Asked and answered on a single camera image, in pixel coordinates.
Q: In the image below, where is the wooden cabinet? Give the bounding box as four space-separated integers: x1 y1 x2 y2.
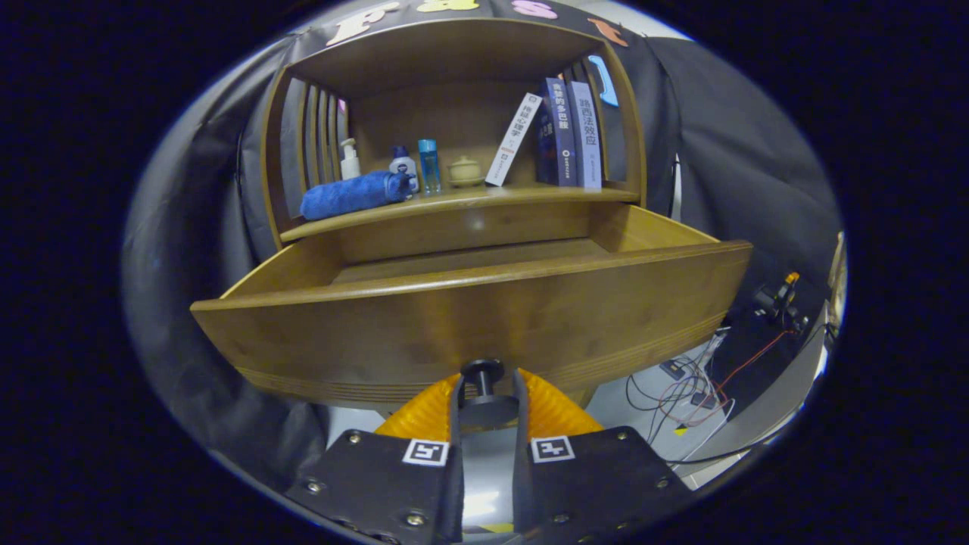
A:
260 17 649 264

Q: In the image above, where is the dark blue book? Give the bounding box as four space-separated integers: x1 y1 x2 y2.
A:
536 77 578 188

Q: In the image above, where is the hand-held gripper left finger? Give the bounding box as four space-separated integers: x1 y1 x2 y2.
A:
286 372 466 544

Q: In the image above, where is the white book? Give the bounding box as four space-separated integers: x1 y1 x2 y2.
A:
484 92 544 187

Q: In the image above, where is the white bottle with blue cap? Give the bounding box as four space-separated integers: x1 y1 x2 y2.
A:
388 145 419 195

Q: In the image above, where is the wooden countertop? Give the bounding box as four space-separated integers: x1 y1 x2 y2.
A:
279 184 641 243

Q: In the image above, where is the clear blue bottle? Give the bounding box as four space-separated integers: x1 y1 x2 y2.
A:
418 139 442 195

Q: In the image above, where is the bundle of floor cables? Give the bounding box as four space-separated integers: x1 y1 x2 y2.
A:
625 325 803 466

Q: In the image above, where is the blue rolled towel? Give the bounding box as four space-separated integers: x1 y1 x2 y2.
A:
300 170 411 222

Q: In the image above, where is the beige lidded ceramic cup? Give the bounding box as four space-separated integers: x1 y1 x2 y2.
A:
445 155 485 188

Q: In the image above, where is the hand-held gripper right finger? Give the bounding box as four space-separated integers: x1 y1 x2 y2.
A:
512 369 693 543

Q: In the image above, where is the wooden drawer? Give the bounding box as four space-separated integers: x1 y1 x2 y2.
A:
189 203 754 428

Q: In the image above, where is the lavender book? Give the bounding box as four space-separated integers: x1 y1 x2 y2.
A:
568 80 603 190

